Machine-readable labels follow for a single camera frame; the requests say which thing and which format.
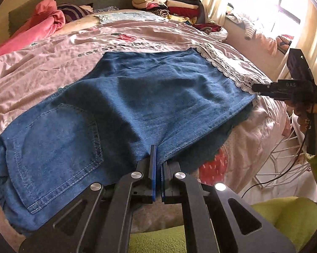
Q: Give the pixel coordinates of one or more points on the pile of folded clothes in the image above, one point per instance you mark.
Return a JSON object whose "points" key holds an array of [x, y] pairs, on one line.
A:
{"points": [[174, 5]]}

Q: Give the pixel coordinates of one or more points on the heap of clothes on windowsill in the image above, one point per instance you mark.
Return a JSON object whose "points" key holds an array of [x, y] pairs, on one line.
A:
{"points": [[263, 35]]}

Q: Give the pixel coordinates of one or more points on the beige pillow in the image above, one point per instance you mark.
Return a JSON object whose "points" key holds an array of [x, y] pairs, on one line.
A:
{"points": [[82, 25]]}

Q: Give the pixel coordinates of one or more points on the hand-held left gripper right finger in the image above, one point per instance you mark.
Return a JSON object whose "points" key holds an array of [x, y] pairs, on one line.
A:
{"points": [[162, 183]]}

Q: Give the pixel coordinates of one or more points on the coral pink blanket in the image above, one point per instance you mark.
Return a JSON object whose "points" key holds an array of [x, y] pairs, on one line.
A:
{"points": [[37, 23]]}

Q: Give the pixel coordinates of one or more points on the pink strawberry print bedsheet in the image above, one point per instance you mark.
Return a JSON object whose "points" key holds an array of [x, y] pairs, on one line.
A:
{"points": [[55, 58]]}

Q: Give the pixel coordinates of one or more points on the person's right hand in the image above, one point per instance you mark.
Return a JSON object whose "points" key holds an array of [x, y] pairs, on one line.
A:
{"points": [[302, 121]]}

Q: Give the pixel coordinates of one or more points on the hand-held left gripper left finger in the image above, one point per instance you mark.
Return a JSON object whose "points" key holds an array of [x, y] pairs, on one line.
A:
{"points": [[153, 174]]}

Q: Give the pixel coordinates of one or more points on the white garment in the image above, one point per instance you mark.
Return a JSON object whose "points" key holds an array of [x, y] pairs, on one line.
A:
{"points": [[219, 34]]}

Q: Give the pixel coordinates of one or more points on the purple striped cloth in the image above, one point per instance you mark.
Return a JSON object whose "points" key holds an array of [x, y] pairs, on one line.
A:
{"points": [[74, 11]]}

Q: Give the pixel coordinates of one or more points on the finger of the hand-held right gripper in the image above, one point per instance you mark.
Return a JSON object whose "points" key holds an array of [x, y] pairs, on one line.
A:
{"points": [[261, 89]]}

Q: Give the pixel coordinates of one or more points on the light blue patterned cloth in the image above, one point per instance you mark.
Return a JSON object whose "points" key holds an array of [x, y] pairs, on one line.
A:
{"points": [[116, 18]]}

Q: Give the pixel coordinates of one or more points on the person's green fleece clothing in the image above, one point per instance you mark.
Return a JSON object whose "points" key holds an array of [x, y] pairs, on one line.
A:
{"points": [[292, 216]]}

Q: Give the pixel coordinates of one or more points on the dark red garment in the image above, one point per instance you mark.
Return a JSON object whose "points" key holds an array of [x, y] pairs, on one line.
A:
{"points": [[207, 27]]}

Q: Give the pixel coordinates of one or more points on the blue denim pants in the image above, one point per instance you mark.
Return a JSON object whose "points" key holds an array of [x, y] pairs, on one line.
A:
{"points": [[134, 97]]}

